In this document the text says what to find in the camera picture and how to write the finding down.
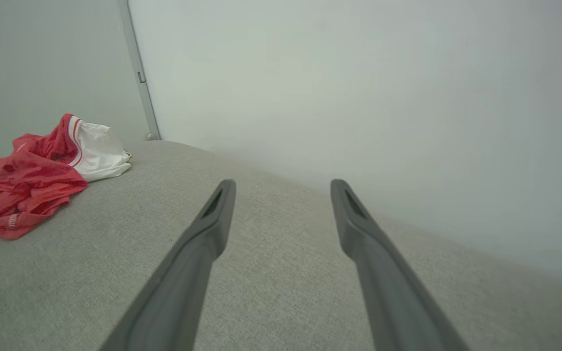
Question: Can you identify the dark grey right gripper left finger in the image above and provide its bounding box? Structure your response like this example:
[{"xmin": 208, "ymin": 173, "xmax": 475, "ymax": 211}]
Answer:
[{"xmin": 100, "ymin": 179, "xmax": 237, "ymax": 351}]

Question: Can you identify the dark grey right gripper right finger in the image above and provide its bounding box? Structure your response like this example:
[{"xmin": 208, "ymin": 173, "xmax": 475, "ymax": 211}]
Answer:
[{"xmin": 330, "ymin": 179, "xmax": 470, "ymax": 351}]

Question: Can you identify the red Bulls basketball jersey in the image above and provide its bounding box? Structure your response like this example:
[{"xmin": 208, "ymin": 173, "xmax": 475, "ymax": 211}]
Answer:
[{"xmin": 0, "ymin": 113, "xmax": 132, "ymax": 240}]

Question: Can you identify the grey metal wall strip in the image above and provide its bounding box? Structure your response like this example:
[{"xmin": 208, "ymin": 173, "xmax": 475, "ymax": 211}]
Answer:
[{"xmin": 118, "ymin": 0, "xmax": 161, "ymax": 141}]

